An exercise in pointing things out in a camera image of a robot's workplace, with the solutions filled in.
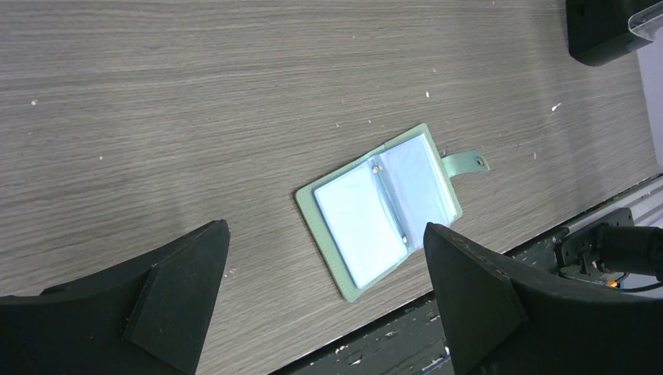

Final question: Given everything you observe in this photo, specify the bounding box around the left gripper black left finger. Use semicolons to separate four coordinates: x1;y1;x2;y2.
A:
1;220;230;374

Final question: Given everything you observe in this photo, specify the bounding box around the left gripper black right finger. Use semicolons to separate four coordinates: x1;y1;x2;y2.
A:
424;223;662;374

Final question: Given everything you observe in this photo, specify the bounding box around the green card holder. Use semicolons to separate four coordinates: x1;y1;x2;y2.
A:
295;123;490;302

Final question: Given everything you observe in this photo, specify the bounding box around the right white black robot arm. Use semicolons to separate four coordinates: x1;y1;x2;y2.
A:
555;208;662;293

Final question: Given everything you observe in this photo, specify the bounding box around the black metronome clear cover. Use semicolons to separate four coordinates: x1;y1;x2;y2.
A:
565;0;662;66

